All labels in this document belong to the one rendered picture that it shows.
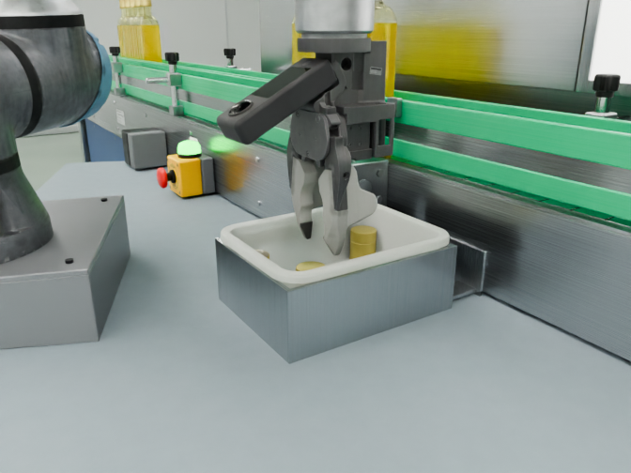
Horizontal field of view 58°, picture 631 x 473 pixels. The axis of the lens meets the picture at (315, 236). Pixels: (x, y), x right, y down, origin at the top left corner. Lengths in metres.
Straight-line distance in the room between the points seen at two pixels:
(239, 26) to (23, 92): 6.64
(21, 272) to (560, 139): 0.56
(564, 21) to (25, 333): 0.74
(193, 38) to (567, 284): 6.59
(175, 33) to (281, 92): 6.46
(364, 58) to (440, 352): 0.30
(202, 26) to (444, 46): 6.20
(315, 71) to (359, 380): 0.29
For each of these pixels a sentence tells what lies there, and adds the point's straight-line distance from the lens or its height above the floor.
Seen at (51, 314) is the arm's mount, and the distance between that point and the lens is 0.64.
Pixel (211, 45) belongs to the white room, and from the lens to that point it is 7.14.
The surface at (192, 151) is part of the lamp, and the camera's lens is 1.12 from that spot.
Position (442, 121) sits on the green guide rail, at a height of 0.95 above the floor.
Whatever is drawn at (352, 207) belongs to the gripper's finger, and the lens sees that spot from 0.58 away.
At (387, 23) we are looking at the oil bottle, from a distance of 0.91.
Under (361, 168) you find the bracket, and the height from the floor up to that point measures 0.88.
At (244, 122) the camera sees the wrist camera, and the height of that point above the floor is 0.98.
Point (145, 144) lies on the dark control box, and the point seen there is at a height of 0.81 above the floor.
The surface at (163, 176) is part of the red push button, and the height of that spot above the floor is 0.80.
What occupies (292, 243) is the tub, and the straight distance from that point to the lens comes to 0.71.
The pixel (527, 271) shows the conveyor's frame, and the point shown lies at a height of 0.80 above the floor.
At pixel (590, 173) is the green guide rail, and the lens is 0.64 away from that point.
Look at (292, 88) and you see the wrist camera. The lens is 0.54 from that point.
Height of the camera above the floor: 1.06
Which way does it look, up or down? 20 degrees down
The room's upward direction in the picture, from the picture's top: straight up
